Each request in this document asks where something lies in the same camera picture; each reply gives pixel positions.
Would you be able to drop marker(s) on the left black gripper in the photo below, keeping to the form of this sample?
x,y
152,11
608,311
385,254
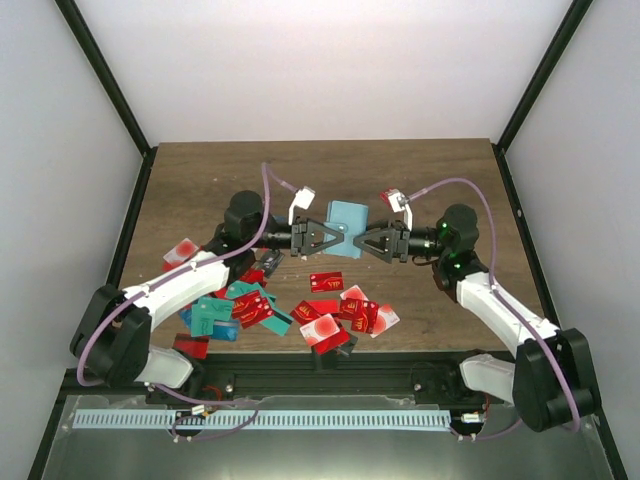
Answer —
x,y
305,225

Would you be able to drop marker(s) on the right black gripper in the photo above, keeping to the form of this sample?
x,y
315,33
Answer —
x,y
400,235

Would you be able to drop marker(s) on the teal leather card holder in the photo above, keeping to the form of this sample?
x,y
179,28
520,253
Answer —
x,y
350,219

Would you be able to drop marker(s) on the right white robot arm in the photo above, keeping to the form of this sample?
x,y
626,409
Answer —
x,y
551,379

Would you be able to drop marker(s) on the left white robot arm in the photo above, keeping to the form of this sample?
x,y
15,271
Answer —
x,y
113,341

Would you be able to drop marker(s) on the red card far right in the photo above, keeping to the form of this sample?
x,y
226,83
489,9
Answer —
x,y
392,197

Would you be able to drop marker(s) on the red vip card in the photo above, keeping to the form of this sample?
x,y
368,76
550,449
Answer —
x,y
304,313
321,282

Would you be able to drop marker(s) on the black card centre left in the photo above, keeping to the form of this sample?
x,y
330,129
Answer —
x,y
269,262

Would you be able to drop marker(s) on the red gold card right pile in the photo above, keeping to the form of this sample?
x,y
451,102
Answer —
x,y
361,314

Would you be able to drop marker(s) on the red gold card pile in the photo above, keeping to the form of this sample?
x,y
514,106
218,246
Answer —
x,y
361,314
251,308

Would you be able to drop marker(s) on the white red card right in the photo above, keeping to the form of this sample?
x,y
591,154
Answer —
x,y
386,318

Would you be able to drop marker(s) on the red VIP card lower centre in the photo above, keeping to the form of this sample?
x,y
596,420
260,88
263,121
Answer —
x,y
304,313

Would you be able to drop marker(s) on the white red circle card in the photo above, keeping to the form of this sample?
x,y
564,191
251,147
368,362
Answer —
x,y
319,329

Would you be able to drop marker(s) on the teal card with stripe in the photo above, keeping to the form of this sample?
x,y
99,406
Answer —
x,y
278,321

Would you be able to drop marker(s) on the blue card front left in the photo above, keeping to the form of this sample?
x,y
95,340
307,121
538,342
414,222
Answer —
x,y
225,331

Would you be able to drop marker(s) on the teal card front left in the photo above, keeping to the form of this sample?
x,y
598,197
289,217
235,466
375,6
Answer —
x,y
206,312

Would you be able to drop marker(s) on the white red card left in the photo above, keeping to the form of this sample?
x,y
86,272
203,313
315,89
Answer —
x,y
181,252

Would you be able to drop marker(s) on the dark red card table edge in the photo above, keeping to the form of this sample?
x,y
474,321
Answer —
x,y
195,347

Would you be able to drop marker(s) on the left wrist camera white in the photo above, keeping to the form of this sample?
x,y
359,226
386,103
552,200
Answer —
x,y
302,199

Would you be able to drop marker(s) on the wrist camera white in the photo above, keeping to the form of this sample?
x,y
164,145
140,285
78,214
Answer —
x,y
302,199
407,212

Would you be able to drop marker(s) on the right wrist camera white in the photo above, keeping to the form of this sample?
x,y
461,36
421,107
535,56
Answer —
x,y
407,212

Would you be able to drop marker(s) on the light blue slotted cable duct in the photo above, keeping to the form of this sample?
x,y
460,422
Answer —
x,y
401,420

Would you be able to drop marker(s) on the black frame post right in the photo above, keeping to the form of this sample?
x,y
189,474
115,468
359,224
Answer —
x,y
561,39

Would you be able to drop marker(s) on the black frame post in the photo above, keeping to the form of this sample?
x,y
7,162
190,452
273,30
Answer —
x,y
91,50
561,39

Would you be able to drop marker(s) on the black frame post left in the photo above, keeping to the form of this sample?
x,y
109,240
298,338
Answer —
x,y
91,50

